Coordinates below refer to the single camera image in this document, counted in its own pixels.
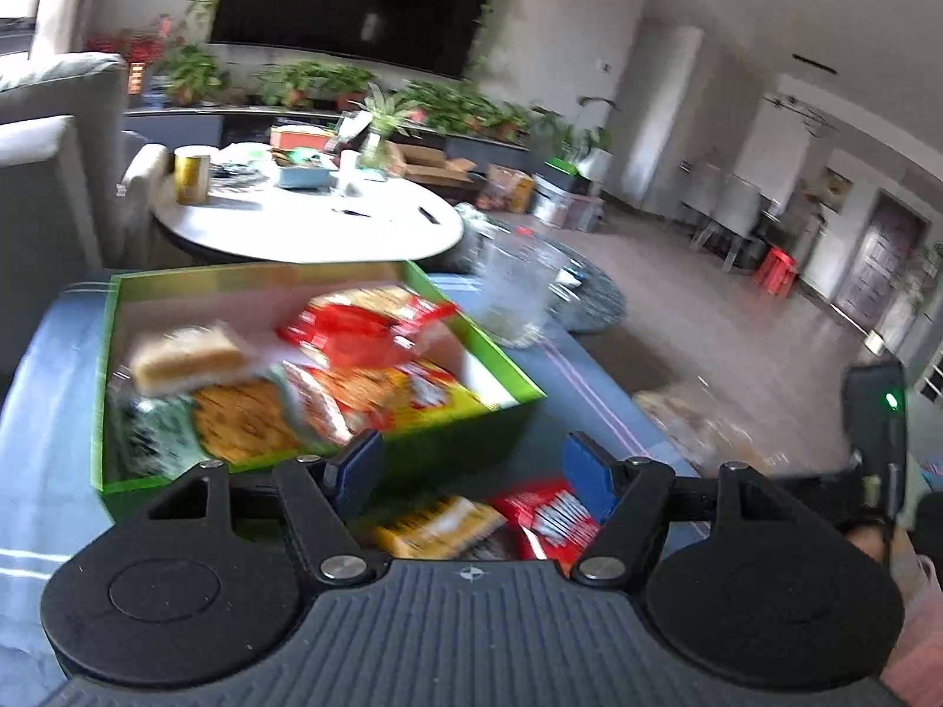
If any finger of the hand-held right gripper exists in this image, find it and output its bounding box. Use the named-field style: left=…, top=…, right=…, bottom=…
left=766, top=465, right=866, bottom=524

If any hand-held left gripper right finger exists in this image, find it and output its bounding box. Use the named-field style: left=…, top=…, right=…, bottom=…
left=562, top=433, right=803, bottom=590

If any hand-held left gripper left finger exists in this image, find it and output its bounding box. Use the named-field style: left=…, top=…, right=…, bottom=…
left=146, top=429, right=385, bottom=590

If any red white striped snack packet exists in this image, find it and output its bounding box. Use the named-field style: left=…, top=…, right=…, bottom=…
left=490, top=478, right=601, bottom=561

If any red yellow snack packet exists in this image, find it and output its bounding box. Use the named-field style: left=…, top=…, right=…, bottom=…
left=283, top=359, right=487, bottom=447

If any yellow orange snack packet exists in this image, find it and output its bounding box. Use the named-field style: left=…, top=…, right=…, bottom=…
left=372, top=497, right=509, bottom=561

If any green cardboard box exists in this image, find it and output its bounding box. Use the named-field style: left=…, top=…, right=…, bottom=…
left=90, top=259, right=548, bottom=524

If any green black snack packet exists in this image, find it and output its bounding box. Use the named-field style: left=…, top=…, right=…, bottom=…
left=110, top=375, right=311, bottom=476

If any tan cake packet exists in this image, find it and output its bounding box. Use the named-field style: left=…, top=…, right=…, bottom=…
left=128, top=324, right=259, bottom=397

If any person's right hand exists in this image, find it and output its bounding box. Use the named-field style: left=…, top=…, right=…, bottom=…
left=846, top=521, right=891, bottom=562

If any crumpled clear plastic bag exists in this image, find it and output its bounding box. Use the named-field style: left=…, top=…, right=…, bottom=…
left=634, top=383, right=738, bottom=458

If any brown door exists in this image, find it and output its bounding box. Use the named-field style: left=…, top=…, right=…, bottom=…
left=832, top=191, right=929, bottom=332

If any red stool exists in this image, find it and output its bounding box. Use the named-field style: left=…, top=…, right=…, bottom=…
left=753, top=246, right=800, bottom=298

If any dark marble round table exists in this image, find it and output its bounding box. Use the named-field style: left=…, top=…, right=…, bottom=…
left=457, top=213, right=627, bottom=332

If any white dining chair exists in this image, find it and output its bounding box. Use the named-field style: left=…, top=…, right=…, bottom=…
left=718, top=173, right=767, bottom=266
left=688, top=162, right=727, bottom=252

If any white oval table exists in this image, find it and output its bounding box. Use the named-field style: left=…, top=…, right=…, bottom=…
left=151, top=162, right=465, bottom=266

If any clear plastic storage bin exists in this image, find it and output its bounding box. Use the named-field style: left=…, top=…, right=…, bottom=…
left=532, top=173, right=601, bottom=233

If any light blue tray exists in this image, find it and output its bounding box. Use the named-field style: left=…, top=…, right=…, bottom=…
left=276, top=162, right=336, bottom=190

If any yellow orange bag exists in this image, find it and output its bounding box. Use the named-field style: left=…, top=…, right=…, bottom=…
left=479, top=166, right=535, bottom=213

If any open cardboard box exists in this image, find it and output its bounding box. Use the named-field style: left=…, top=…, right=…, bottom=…
left=390, top=143, right=476, bottom=185

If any white planter with leafy plant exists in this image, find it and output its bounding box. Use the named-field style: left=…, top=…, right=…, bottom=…
left=578, top=95, right=616, bottom=178

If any pile of dark wrappers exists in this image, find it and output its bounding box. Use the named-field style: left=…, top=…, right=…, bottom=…
left=210, top=143, right=277, bottom=185

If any glass vase with spider plant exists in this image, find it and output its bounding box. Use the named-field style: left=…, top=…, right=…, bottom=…
left=346, top=84, right=421, bottom=170

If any orange box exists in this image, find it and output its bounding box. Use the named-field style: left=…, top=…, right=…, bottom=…
left=269, top=125, right=332, bottom=152

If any yellow can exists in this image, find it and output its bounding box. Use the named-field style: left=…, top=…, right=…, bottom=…
left=173, top=145, right=215, bottom=205

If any row of potted green plants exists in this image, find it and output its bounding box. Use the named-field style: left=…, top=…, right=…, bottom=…
left=151, top=44, right=568, bottom=144

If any grey armchair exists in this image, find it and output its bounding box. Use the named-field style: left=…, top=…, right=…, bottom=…
left=0, top=51, right=170, bottom=270

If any black flat television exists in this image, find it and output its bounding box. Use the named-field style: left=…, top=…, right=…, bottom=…
left=208, top=0, right=502, bottom=82

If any red flowering plant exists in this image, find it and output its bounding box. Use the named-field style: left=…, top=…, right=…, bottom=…
left=84, top=15, right=185, bottom=67

